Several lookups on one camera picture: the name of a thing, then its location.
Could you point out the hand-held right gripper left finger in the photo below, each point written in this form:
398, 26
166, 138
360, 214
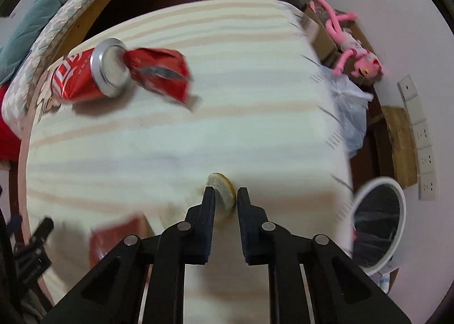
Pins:
206, 221

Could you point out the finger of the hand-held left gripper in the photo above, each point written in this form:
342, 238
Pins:
16, 221
43, 230

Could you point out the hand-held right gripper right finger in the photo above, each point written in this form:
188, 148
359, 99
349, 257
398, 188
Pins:
248, 224

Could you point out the orange peel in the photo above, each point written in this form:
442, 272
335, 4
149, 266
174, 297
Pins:
223, 189

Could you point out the white round trash bin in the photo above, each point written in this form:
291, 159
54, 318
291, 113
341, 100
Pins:
377, 217

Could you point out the dark red sachet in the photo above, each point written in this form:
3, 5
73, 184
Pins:
106, 238

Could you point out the striped printed tablecloth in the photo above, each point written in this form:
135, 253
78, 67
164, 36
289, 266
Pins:
212, 132

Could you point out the red blanket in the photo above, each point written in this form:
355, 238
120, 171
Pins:
7, 132

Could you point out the white plastic bag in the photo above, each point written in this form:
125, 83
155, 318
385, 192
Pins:
349, 114

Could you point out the red soda can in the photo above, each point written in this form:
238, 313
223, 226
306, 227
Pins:
81, 75

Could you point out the crumpled red wrapper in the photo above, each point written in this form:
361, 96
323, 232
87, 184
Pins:
159, 68

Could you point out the pink plush toy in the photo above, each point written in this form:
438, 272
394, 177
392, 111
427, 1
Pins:
354, 57

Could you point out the cardboard box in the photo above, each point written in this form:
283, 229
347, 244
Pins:
324, 40

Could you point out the white wall sockets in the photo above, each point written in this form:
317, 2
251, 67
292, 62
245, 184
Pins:
424, 153

